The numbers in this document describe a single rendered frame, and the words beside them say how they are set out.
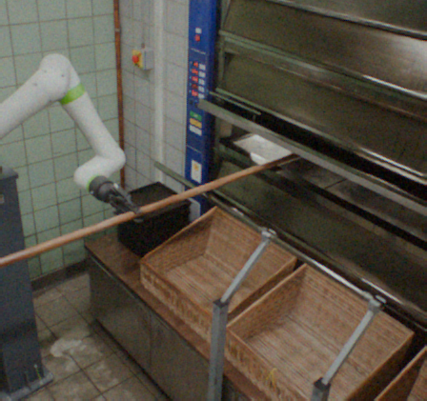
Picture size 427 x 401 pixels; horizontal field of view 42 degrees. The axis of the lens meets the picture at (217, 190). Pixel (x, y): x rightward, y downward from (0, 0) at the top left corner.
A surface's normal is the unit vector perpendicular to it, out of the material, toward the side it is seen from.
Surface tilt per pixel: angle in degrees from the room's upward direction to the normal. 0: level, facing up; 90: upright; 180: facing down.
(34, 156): 90
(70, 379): 0
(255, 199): 70
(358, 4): 90
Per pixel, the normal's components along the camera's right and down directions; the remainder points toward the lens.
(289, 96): -0.70, -0.03
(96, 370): 0.05, -0.87
